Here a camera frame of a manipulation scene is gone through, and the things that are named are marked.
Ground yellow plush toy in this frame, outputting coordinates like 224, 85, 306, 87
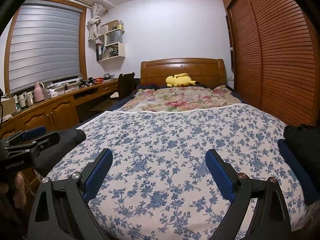
165, 73, 197, 88

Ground dark wooden chair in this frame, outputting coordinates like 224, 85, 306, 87
111, 73, 135, 101

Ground blue floral bed sheet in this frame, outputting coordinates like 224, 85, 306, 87
46, 104, 310, 240

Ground white paper bag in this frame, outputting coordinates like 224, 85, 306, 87
106, 31, 123, 44

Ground wooden bed headboard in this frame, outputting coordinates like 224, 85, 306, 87
140, 58, 227, 89

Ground pink vase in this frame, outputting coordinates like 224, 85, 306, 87
34, 81, 45, 103

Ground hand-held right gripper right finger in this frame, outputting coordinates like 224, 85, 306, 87
205, 149, 292, 240

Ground navy folded cloth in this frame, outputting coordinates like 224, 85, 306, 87
277, 139, 320, 205

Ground pink floral quilt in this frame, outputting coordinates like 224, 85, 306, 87
120, 85, 242, 112

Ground tied beige curtain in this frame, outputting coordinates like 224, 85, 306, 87
87, 3, 108, 41

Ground person's left hand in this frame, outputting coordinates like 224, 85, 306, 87
14, 172, 27, 205

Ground wooden louvered wardrobe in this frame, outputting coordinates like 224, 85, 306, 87
221, 0, 320, 128

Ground black button coat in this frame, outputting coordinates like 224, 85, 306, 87
284, 124, 320, 180

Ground grey window blind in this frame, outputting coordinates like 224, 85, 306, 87
9, 4, 85, 94

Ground white wall shelf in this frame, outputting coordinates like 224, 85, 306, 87
96, 19, 126, 62

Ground wooden window frame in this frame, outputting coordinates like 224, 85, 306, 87
4, 0, 88, 95

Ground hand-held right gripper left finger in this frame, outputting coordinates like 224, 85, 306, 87
27, 148, 113, 240

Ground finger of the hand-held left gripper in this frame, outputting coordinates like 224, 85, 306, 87
5, 126, 47, 147
5, 131, 61, 160

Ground dark grey folded clothes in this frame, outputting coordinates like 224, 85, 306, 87
34, 129, 87, 177

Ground wooden desk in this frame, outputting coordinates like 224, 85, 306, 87
0, 78, 119, 180

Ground black gadget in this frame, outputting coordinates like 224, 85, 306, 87
79, 78, 97, 89

